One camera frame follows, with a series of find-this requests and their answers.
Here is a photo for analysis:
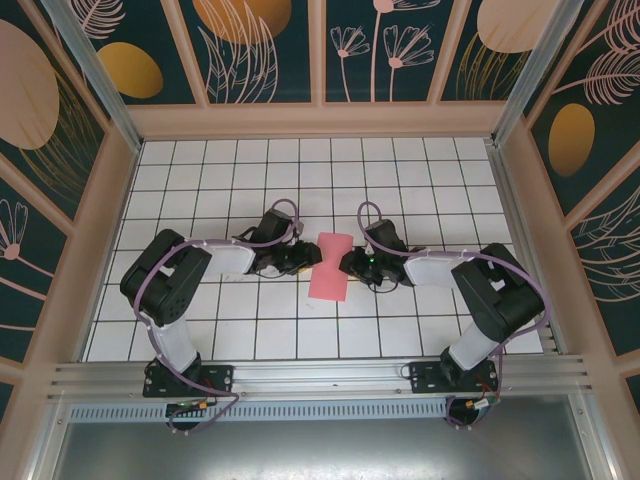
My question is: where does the pink paper sheet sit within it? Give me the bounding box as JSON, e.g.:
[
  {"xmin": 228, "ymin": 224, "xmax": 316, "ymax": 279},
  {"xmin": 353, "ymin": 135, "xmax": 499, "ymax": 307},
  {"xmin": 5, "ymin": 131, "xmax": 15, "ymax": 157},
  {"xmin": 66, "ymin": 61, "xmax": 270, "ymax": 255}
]
[{"xmin": 307, "ymin": 231, "xmax": 355, "ymax": 303}]

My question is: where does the arm base electronics board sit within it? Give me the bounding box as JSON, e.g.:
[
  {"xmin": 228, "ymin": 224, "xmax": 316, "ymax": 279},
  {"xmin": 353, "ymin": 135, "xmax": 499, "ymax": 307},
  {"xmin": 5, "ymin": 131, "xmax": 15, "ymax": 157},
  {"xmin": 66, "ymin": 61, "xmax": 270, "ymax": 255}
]
[
  {"xmin": 446, "ymin": 397, "xmax": 503, "ymax": 431},
  {"xmin": 164, "ymin": 398, "xmax": 214, "ymax": 437}
]

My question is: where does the grey metal panel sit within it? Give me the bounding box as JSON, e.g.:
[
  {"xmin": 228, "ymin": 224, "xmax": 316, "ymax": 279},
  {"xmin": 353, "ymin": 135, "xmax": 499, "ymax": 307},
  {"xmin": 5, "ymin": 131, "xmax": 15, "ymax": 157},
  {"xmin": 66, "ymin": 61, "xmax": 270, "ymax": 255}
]
[{"xmin": 47, "ymin": 394, "xmax": 611, "ymax": 480}]

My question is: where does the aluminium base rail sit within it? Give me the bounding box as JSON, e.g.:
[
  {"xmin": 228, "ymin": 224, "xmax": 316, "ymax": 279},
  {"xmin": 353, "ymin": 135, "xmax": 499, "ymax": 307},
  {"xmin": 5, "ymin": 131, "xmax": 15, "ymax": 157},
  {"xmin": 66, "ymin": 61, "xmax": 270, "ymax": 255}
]
[{"xmin": 47, "ymin": 353, "xmax": 596, "ymax": 401}]

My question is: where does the grey slotted cable duct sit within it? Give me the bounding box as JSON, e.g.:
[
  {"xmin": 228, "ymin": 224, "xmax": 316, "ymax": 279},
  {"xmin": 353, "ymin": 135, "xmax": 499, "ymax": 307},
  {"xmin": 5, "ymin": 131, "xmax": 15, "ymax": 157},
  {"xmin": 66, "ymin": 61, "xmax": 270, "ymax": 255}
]
[{"xmin": 67, "ymin": 402, "xmax": 451, "ymax": 422}]

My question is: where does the aluminium side rail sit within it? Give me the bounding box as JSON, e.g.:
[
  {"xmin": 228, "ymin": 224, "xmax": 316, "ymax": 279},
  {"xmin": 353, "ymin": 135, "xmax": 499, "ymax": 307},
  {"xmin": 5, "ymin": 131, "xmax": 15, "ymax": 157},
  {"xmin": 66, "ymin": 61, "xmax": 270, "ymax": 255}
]
[{"xmin": 485, "ymin": 139, "xmax": 569, "ymax": 359}]

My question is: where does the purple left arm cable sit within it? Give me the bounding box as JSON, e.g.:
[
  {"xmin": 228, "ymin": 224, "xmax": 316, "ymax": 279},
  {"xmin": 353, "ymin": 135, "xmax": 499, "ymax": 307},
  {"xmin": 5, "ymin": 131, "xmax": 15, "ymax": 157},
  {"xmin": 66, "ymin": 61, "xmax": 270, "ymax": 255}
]
[{"xmin": 134, "ymin": 197, "xmax": 304, "ymax": 437}]

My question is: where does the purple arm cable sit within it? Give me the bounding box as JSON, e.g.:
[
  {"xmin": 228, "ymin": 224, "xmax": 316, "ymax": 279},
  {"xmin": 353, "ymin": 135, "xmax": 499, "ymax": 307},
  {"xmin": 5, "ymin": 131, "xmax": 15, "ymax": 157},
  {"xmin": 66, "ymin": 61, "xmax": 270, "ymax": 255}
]
[
  {"xmin": 355, "ymin": 200, "xmax": 554, "ymax": 432},
  {"xmin": 134, "ymin": 197, "xmax": 304, "ymax": 437}
]

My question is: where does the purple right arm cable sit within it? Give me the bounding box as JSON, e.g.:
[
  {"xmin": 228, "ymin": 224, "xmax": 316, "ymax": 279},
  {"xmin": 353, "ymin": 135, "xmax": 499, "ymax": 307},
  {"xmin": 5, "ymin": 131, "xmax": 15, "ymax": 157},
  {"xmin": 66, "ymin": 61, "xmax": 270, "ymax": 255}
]
[{"xmin": 355, "ymin": 200, "xmax": 554, "ymax": 432}]

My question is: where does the aluminium frame post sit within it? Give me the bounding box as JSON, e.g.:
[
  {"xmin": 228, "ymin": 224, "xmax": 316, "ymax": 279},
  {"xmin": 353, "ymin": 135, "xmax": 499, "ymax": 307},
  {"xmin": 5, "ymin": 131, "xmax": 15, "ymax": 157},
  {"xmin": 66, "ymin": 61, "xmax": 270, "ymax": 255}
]
[
  {"xmin": 490, "ymin": 0, "xmax": 574, "ymax": 147},
  {"xmin": 40, "ymin": 0, "xmax": 144, "ymax": 154}
]

